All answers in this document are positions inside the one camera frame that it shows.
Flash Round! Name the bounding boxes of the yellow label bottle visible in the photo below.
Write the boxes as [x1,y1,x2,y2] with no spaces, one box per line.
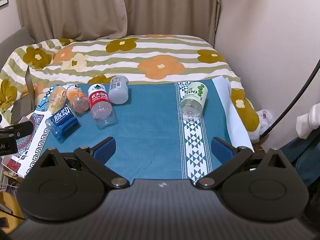
[47,86,68,114]

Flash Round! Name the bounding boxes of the red label water bottle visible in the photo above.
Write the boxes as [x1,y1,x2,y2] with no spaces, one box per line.
[88,83,118,130]

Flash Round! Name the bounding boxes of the black cable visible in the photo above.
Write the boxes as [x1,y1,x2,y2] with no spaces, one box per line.
[259,58,320,138]

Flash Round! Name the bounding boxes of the teal patterned cloth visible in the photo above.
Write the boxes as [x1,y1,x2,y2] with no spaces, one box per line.
[41,79,253,181]

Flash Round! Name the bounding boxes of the blue jeans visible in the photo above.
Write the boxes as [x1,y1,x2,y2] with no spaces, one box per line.
[279,129,320,188]

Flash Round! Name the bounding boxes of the orange drink bottle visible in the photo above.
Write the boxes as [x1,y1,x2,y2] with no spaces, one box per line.
[65,83,90,114]

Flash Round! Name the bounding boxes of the mandala print cloth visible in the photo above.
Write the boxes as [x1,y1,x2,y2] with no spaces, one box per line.
[2,85,66,178]

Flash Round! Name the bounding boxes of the floral striped blanket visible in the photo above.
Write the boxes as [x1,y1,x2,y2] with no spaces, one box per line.
[0,34,261,141]

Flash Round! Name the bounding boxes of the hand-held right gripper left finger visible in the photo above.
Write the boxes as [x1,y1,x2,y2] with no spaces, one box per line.
[37,137,130,190]

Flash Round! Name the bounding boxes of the grey plastic bottle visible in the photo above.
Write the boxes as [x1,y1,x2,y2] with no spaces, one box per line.
[108,75,129,105]

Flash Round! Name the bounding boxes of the grey laptop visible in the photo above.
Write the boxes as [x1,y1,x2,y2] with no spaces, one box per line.
[10,66,36,126]

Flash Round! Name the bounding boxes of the blue label bottle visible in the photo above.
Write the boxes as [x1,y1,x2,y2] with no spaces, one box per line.
[45,107,79,144]

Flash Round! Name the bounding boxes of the clear plastic bag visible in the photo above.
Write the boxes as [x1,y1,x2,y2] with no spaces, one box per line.
[255,108,272,137]

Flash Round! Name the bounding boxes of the white garment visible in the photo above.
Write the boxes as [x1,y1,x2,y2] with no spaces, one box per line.
[296,103,320,140]

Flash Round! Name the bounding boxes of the grey upholstered headboard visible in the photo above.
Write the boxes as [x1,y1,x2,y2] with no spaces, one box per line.
[0,26,36,64]

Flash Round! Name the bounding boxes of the beige curtain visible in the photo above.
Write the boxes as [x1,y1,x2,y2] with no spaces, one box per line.
[14,0,222,48]

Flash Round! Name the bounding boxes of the green label clear bottle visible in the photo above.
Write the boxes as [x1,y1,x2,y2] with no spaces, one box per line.
[178,81,208,122]

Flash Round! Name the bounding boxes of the white cloth sheet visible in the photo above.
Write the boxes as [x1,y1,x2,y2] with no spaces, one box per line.
[212,76,255,153]

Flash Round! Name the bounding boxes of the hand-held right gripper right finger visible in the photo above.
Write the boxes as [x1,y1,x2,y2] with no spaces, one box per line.
[196,137,293,190]

